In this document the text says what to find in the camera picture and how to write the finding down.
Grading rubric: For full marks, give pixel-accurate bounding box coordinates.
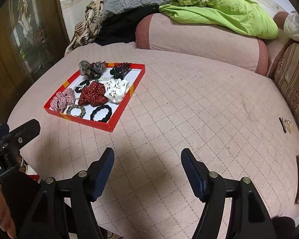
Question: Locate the red patterned scrunchie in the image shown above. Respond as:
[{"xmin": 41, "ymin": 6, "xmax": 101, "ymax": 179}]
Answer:
[{"xmin": 78, "ymin": 81, "xmax": 108, "ymax": 107}]

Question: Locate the dark brown claw clip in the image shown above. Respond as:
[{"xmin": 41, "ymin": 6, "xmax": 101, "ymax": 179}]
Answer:
[{"xmin": 109, "ymin": 63, "xmax": 132, "ymax": 80}]

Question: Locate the leaf pattern cloth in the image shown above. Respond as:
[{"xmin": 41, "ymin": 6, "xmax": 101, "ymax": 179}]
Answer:
[{"xmin": 65, "ymin": 0, "xmax": 104, "ymax": 55}]

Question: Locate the black cloth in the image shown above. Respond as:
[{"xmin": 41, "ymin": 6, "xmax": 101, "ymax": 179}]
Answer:
[{"xmin": 94, "ymin": 5, "xmax": 159, "ymax": 46}]

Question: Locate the person's left hand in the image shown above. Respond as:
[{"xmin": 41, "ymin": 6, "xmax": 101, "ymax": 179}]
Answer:
[{"xmin": 0, "ymin": 190, "xmax": 16, "ymax": 238}]

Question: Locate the pink bolster pillow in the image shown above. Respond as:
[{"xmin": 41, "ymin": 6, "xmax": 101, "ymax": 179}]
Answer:
[{"xmin": 136, "ymin": 14, "xmax": 269, "ymax": 75}]

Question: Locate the white cherry scrunchie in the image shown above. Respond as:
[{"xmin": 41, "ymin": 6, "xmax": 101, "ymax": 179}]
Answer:
[{"xmin": 104, "ymin": 79, "xmax": 130, "ymax": 104}]

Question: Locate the black fuzzy hair tie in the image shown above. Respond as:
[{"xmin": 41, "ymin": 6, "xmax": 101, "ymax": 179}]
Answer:
[{"xmin": 74, "ymin": 79, "xmax": 91, "ymax": 94}]

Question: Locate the white plastic bag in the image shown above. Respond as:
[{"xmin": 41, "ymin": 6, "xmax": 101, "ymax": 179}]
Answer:
[{"xmin": 283, "ymin": 11, "xmax": 299, "ymax": 42}]

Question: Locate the clear crystal hair clip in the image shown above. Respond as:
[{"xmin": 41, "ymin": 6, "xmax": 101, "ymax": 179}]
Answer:
[{"xmin": 284, "ymin": 119, "xmax": 294, "ymax": 133}]

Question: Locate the grey metallic scrunchie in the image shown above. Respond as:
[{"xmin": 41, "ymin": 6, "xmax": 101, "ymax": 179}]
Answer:
[{"xmin": 78, "ymin": 61, "xmax": 106, "ymax": 79}]

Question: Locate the black wavy hair tie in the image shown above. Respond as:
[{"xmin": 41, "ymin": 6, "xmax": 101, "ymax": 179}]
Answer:
[{"xmin": 89, "ymin": 104, "xmax": 113, "ymax": 124}]

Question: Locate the green blanket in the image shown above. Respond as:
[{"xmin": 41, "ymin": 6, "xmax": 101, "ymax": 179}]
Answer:
[{"xmin": 159, "ymin": 0, "xmax": 279, "ymax": 40}]

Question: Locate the red white tray box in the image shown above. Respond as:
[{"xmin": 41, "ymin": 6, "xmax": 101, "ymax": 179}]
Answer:
[{"xmin": 43, "ymin": 61, "xmax": 145, "ymax": 132}]

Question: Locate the black hair clip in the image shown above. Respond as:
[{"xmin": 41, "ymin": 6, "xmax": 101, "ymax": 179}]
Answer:
[{"xmin": 279, "ymin": 117, "xmax": 287, "ymax": 134}]

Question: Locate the brown striped headboard cushion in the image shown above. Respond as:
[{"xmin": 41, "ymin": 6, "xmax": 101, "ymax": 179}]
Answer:
[{"xmin": 274, "ymin": 43, "xmax": 299, "ymax": 128}]

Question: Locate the wooden glass cabinet door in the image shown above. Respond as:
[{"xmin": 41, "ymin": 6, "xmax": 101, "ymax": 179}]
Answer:
[{"xmin": 0, "ymin": 0, "xmax": 70, "ymax": 125}]

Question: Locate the red white checked scrunchie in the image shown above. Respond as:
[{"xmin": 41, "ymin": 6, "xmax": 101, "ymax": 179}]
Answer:
[{"xmin": 50, "ymin": 88, "xmax": 75, "ymax": 113}]

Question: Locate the pink quilted bed cover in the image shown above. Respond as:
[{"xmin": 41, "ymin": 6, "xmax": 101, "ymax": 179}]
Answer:
[{"xmin": 8, "ymin": 44, "xmax": 299, "ymax": 238}]

